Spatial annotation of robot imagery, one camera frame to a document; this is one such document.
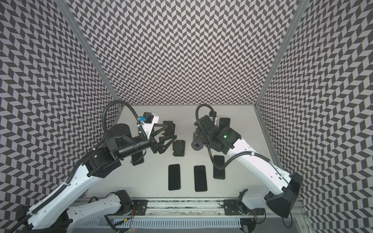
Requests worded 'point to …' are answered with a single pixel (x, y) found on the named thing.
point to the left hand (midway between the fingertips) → (171, 134)
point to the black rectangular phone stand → (170, 129)
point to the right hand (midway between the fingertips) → (205, 137)
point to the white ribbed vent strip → (165, 223)
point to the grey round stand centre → (196, 146)
